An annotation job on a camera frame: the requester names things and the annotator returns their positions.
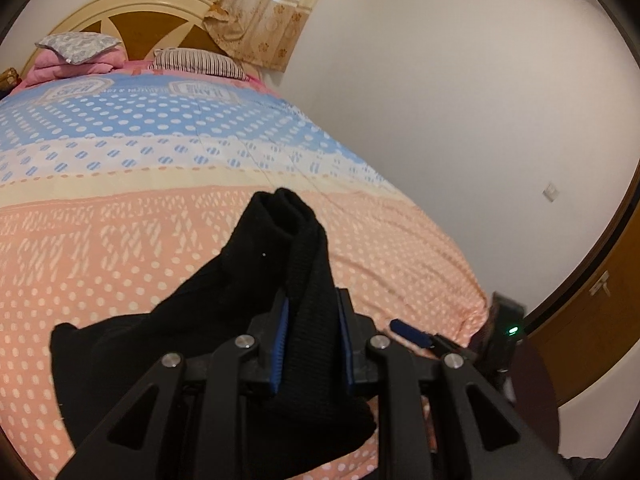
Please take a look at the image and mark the pink bed sheet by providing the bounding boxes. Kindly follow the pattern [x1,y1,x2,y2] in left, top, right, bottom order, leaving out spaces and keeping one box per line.
[120,59,276,92]

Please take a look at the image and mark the person's dark maroon clothing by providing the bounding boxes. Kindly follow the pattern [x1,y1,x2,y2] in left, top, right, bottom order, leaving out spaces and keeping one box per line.
[510,345,601,480]

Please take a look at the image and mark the pink folded blanket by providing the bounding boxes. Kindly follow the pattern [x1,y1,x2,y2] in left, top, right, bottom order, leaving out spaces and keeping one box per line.
[22,47,126,86]

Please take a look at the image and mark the cream wooden headboard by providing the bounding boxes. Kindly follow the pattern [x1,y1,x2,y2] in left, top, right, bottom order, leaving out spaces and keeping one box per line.
[20,0,226,68]

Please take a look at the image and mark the dark brown door frame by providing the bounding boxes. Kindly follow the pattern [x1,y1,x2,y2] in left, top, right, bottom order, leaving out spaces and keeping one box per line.
[522,160,640,328]

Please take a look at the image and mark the polka dot bedsheet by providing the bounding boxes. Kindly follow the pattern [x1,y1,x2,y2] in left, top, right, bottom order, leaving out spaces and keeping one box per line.
[0,71,490,480]

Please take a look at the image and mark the cream floral curtain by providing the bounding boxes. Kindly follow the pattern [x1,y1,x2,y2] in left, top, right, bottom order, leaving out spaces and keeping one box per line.
[107,0,346,73]

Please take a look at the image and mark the black pants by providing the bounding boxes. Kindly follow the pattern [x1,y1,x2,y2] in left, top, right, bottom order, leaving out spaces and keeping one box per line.
[49,187,378,480]

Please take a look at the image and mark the door handle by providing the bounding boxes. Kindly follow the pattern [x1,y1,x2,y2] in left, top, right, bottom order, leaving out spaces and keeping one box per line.
[589,270,612,302]

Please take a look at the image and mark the brown patterned bag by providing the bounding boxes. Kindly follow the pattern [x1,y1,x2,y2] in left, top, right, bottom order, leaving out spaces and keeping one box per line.
[0,67,21,98]

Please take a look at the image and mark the wooden door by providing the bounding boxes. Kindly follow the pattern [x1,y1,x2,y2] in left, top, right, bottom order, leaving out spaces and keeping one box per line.
[525,225,640,406]

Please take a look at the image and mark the grey patterned pillow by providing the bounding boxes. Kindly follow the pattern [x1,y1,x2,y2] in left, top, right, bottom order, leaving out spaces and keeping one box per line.
[35,31,123,66]

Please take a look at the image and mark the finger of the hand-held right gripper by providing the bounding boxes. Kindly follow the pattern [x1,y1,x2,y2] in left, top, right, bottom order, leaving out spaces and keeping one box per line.
[389,319,476,361]

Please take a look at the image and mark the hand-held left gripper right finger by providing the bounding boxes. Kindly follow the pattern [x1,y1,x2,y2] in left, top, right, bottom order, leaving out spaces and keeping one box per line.
[337,287,573,480]

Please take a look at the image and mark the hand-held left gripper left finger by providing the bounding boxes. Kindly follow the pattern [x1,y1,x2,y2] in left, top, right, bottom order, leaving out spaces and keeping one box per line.
[57,290,291,480]

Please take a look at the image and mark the striped pillow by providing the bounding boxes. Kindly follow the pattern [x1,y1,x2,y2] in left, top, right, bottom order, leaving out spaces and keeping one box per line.
[150,47,248,82]

